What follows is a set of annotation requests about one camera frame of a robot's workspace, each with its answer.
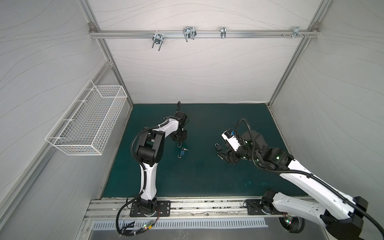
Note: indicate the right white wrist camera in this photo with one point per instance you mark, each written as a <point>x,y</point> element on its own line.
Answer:
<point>231,139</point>

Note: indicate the small metal bracket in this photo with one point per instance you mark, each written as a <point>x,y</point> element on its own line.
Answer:
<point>223,32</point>

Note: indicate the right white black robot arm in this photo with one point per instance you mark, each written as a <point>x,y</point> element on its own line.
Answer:
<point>340,214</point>

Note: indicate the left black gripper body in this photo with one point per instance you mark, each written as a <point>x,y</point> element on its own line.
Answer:
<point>180,135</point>

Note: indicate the white slotted cable duct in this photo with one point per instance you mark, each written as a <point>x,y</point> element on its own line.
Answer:
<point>175,224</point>

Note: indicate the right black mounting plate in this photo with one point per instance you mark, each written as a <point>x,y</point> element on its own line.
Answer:
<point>255,207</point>

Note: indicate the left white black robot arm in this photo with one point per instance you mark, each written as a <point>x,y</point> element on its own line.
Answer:
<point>147,149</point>

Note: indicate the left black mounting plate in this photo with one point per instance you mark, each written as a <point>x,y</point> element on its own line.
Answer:
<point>154,208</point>

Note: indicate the blue padlock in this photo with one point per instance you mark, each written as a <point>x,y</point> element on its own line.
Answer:
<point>182,152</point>

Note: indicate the metal u-bolt hook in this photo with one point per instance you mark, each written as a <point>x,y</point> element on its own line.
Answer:
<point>189,33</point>
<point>158,39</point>

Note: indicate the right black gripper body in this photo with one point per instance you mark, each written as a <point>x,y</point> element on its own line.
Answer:
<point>233,153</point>

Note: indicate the black mounting plate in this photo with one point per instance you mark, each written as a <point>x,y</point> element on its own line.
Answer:
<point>255,207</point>
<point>154,208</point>

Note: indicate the metal corner bracket right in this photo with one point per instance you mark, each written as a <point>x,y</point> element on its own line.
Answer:
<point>295,34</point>

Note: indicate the metal U-bolt hook middle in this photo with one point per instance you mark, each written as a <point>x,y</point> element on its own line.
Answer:
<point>189,33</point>

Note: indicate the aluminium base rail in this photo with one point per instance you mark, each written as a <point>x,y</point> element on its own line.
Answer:
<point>181,208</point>

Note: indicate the green table mat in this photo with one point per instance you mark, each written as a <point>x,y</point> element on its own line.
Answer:
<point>199,172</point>

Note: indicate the metal U-bolt hook left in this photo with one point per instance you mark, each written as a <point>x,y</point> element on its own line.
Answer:
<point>158,39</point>

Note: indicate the white wire basket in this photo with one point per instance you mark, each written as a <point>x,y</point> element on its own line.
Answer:
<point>85,127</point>

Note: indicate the aluminium cross rail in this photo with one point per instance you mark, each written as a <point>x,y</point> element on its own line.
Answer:
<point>201,34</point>

